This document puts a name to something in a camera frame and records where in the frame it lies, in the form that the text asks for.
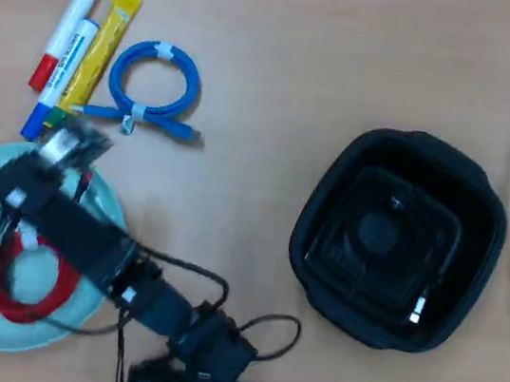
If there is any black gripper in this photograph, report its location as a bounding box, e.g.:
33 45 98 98
16 153 68 187

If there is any red charging cable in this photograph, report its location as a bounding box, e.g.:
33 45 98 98
0 155 99 333

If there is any black charging cable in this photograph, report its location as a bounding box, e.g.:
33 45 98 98
297 160 471 332

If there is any black square bowl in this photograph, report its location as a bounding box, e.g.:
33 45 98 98
275 113 510 366

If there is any white marker blue cap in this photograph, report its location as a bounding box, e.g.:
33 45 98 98
19 10 103 150

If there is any yellow stick sachet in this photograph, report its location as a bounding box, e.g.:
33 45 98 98
43 0 144 140

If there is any white marker red cap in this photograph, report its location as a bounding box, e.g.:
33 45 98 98
27 0 104 100

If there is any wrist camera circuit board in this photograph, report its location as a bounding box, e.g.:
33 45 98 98
33 117 117 179

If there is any blue charging cable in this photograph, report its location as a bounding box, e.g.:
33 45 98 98
66 29 215 147

